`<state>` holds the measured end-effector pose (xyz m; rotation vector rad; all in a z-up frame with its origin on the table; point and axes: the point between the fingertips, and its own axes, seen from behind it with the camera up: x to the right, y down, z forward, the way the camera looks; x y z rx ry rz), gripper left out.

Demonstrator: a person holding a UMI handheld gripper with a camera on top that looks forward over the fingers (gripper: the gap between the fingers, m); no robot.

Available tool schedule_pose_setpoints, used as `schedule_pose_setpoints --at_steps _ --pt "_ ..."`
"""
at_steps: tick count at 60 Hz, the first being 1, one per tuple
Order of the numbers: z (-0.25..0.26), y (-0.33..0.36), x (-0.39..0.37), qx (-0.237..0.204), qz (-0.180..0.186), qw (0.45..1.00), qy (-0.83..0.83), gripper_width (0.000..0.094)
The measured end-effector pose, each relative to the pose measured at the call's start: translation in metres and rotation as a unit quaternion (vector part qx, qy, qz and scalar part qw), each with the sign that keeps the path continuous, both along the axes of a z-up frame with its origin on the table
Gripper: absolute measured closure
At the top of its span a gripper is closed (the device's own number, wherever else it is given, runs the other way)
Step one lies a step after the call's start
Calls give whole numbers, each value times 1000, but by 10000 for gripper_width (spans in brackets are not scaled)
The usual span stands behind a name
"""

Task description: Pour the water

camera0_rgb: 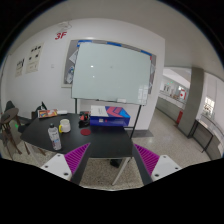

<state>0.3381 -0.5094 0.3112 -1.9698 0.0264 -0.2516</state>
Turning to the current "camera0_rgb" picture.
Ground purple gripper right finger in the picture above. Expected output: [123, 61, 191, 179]
[132, 144, 181, 185]

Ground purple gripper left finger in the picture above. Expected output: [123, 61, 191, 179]
[41, 143, 90, 184]

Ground clear plastic water bottle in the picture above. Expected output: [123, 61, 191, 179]
[48, 123, 62, 150]

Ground black table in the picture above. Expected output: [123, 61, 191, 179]
[19, 112, 134, 186]

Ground red round coaster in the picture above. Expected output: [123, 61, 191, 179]
[80, 129, 91, 136]

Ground black tape dispenser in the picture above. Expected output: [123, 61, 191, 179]
[79, 113, 90, 128]

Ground white small box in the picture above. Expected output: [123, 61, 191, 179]
[57, 110, 68, 115]

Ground black side bench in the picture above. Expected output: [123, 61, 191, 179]
[188, 120, 213, 151]

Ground blue cardboard box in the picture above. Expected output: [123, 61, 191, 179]
[90, 106, 130, 127]

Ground colourful orange book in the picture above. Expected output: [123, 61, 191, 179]
[38, 109, 57, 119]

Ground red fire extinguisher box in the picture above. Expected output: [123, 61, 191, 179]
[176, 111, 183, 124]

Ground white paper sheet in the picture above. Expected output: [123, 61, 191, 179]
[91, 105, 108, 117]

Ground grey concrete pillar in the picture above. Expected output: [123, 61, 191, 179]
[178, 67, 204, 136]

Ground wooden round stool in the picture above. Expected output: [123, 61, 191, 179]
[0, 108, 21, 154]

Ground whiteboard on stand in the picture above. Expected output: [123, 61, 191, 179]
[72, 42, 151, 124]

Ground red 3F sign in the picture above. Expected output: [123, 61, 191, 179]
[55, 31, 68, 40]

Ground white mug yellow handle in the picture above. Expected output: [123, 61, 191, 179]
[59, 119, 71, 133]

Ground white wall poster small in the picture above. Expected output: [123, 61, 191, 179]
[15, 58, 25, 77]

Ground white wall poster large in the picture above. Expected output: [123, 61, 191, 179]
[26, 43, 43, 73]

